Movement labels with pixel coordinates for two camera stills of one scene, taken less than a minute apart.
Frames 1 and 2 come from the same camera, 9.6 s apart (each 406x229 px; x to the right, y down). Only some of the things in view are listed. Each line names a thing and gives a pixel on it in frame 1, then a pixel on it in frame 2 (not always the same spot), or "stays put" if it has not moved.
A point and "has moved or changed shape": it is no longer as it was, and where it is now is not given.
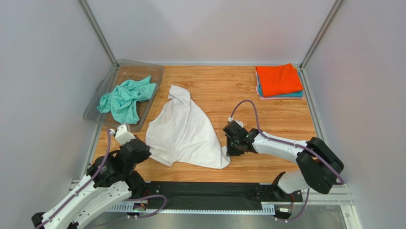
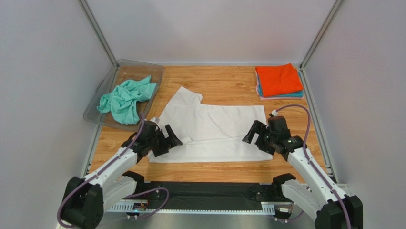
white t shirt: [181, 132] has moved or changed shape
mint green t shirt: [120, 102] stays put
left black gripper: [146, 155] -> [171, 141]
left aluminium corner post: [84, 5] stays put
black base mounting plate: [215, 195] stays put
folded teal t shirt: [296, 93] stays put
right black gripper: [232, 146] -> [263, 138]
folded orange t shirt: [277, 80] stays put
